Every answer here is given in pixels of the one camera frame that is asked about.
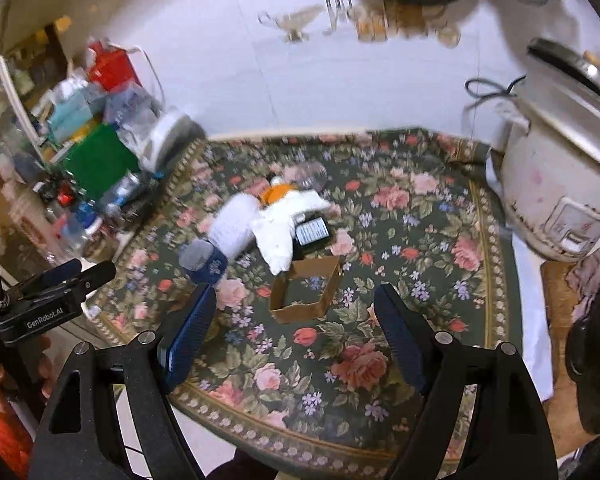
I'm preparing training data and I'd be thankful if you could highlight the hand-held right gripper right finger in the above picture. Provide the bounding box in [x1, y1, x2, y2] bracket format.
[372, 282, 563, 480]

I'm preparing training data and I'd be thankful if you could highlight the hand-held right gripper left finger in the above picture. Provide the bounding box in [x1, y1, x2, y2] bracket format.
[27, 284, 218, 480]

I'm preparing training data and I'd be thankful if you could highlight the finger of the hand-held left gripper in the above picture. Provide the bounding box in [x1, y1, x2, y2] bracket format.
[55, 261, 117, 297]
[2, 259, 84, 302]

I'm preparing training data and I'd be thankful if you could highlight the plastic bottle with white label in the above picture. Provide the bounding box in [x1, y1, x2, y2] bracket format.
[178, 194, 264, 287]

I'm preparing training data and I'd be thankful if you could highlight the person's left forearm orange sleeve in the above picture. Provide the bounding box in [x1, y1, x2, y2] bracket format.
[0, 389, 37, 480]

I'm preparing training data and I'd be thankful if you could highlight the clutter of small containers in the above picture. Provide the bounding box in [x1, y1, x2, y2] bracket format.
[30, 172, 157, 263]

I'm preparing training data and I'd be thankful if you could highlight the small open cardboard box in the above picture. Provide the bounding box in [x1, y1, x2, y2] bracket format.
[269, 255, 344, 325]

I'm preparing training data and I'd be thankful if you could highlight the green box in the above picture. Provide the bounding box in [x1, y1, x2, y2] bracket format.
[62, 124, 142, 202]

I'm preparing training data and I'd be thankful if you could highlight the crumpled white tissue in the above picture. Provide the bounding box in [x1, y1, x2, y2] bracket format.
[252, 191, 333, 276]

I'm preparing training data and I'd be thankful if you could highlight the white table liner sheet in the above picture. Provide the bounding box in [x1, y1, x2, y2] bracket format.
[485, 150, 557, 402]

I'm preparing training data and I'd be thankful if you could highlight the teal packet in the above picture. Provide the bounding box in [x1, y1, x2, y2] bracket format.
[47, 97, 95, 144]

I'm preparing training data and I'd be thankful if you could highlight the white plastic appliance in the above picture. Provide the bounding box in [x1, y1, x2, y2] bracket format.
[139, 107, 207, 172]

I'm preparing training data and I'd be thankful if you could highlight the clear bottle with orange label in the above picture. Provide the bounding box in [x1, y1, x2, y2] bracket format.
[260, 162, 328, 208]

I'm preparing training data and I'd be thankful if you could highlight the green floral tablecloth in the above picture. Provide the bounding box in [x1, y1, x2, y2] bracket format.
[82, 127, 546, 480]

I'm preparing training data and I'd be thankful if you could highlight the clear plastic bag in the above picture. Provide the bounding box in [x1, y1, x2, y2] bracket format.
[102, 82, 162, 147]

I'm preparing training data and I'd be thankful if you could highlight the black bag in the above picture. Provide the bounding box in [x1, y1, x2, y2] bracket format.
[564, 260, 600, 437]

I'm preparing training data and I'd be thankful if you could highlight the grey crumpled paper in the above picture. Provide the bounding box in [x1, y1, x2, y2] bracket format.
[572, 250, 600, 311]

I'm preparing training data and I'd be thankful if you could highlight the red bag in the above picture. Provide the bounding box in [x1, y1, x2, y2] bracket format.
[86, 42, 142, 94]

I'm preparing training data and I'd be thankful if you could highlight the white rice cooker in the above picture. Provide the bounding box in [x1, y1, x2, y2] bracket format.
[490, 37, 600, 263]

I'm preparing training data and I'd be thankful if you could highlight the small clear glass jar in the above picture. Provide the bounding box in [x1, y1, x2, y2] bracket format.
[437, 22, 462, 49]

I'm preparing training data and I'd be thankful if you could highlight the amber glass jar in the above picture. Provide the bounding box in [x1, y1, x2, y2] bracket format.
[355, 7, 392, 43]

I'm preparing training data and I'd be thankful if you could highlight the glass gravy boat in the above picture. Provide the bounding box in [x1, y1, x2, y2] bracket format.
[257, 5, 327, 44]

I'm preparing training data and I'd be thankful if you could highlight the black power cord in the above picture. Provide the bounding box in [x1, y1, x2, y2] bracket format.
[462, 75, 528, 111]

